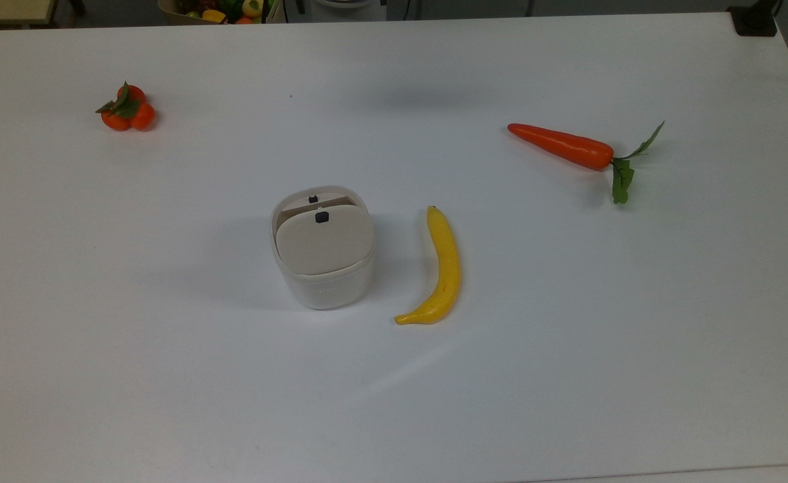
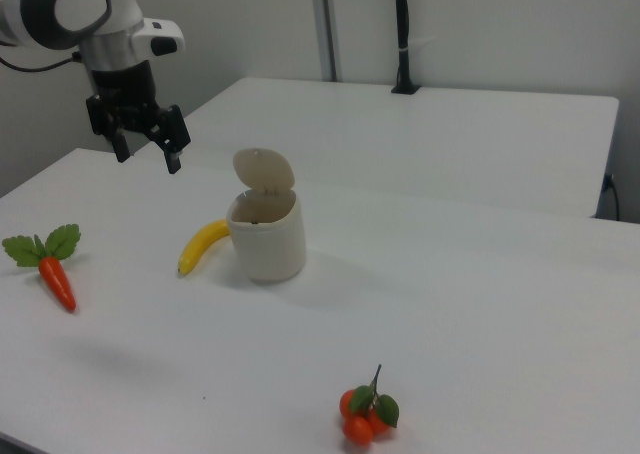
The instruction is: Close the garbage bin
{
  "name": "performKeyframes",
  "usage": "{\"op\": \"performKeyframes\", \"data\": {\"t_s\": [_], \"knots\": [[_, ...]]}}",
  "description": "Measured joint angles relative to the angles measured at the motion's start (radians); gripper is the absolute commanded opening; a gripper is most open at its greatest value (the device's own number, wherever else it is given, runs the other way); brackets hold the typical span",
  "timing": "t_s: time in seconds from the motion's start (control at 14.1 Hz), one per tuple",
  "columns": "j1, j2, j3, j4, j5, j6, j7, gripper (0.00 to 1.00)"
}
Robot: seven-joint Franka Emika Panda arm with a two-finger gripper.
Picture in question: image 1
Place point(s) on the cardboard box of toy fruit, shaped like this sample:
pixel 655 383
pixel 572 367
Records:
pixel 233 10

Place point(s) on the orange plastic carrot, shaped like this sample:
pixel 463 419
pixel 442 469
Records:
pixel 561 144

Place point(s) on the yellow plastic banana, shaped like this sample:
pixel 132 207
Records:
pixel 446 255

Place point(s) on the cream swing bin lid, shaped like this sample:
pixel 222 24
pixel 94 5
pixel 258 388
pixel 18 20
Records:
pixel 323 245

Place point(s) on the cream garbage bin body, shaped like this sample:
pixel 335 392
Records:
pixel 326 292

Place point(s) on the wooden desk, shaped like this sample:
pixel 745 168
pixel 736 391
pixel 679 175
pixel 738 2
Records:
pixel 5 10

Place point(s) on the black table clamp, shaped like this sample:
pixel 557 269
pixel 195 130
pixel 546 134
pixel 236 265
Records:
pixel 754 23

